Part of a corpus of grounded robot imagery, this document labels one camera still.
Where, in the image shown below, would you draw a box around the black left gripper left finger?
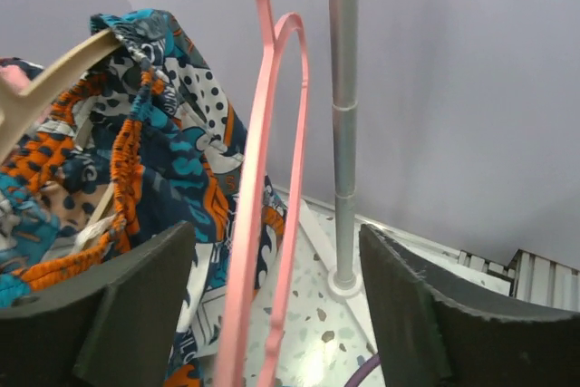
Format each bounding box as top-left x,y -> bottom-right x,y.
1,223 -> 195,387

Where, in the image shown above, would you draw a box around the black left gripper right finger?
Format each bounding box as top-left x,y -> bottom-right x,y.
359,224 -> 579,387

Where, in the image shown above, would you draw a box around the pink hanger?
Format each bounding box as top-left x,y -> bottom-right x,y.
212,0 -> 312,387

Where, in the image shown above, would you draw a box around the navy orange patchwork shorts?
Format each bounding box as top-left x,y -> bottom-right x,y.
1,9 -> 297,386

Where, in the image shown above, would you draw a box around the beige hanger front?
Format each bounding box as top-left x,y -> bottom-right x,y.
1,30 -> 121,159

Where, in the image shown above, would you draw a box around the pink shark print shorts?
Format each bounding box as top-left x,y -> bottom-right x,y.
0,56 -> 51,125

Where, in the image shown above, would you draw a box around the silver clothes rack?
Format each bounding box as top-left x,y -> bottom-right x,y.
298,0 -> 454,305

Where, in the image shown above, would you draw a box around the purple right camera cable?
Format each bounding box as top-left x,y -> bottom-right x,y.
346,353 -> 382,387

